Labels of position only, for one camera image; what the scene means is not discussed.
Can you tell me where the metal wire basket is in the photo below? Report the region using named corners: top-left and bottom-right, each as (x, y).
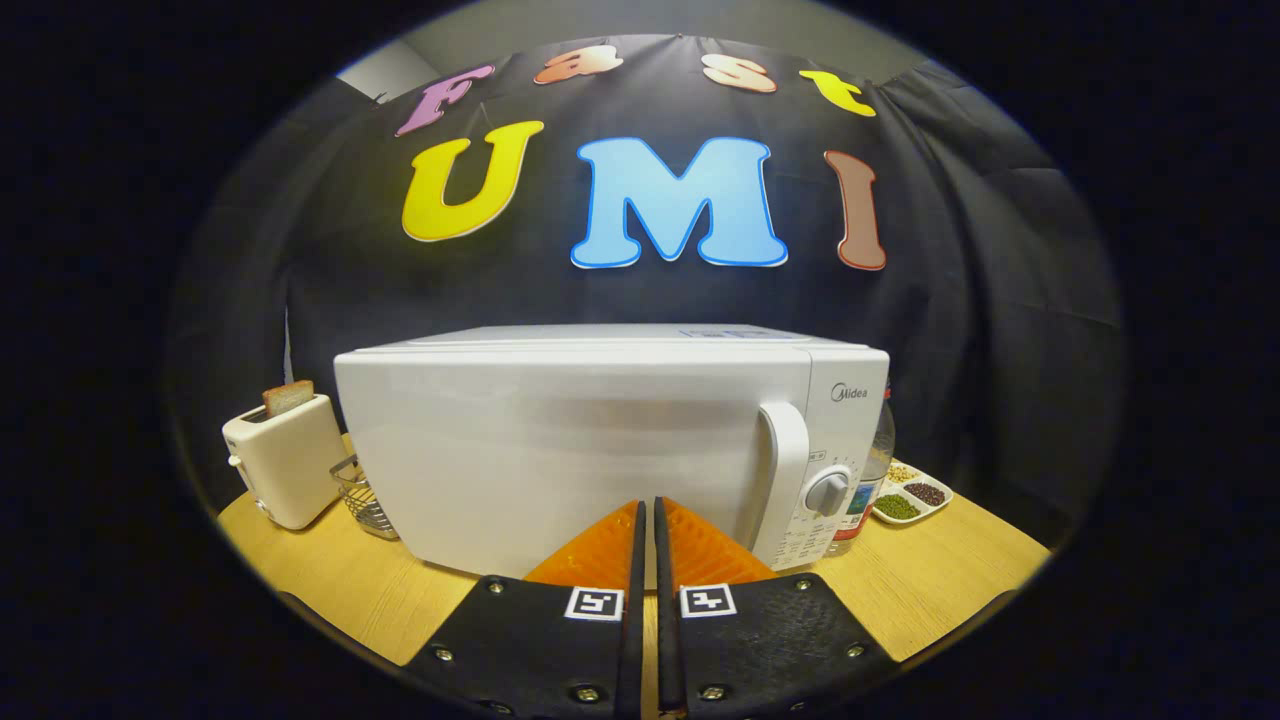
top-left (330, 454), bottom-right (401, 542)

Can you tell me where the toast slice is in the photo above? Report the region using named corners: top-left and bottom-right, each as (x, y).
top-left (262, 379), bottom-right (316, 419)

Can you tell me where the white divided bean dish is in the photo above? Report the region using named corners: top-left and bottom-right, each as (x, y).
top-left (870, 460), bottom-right (955, 527)

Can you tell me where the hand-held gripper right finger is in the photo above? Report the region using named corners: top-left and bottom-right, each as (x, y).
top-left (653, 496), bottom-right (901, 720)

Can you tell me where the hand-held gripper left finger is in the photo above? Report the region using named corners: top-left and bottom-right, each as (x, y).
top-left (400, 498), bottom-right (646, 720)

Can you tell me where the white microwave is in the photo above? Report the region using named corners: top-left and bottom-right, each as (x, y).
top-left (333, 323), bottom-right (891, 581)

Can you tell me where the cream toaster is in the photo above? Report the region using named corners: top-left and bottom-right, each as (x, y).
top-left (221, 393), bottom-right (349, 531)

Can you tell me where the clear plastic water bottle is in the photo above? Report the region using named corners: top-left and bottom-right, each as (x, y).
top-left (825, 385), bottom-right (897, 558)

